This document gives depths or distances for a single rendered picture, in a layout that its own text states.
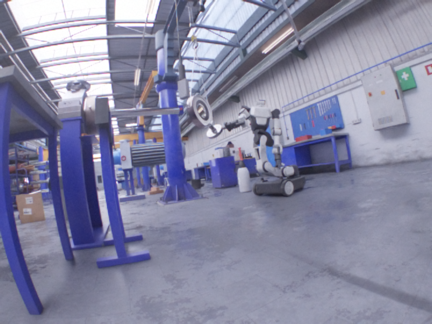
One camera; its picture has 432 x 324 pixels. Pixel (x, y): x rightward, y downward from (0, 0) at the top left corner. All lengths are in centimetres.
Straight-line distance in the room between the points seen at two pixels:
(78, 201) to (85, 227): 19
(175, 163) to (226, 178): 178
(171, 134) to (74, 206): 237
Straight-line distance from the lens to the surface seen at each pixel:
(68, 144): 165
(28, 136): 149
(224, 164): 490
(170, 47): 396
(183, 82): 132
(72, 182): 161
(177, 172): 346
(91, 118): 185
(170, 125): 358
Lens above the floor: 42
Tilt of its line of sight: 3 degrees up
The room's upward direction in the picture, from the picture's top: 8 degrees counter-clockwise
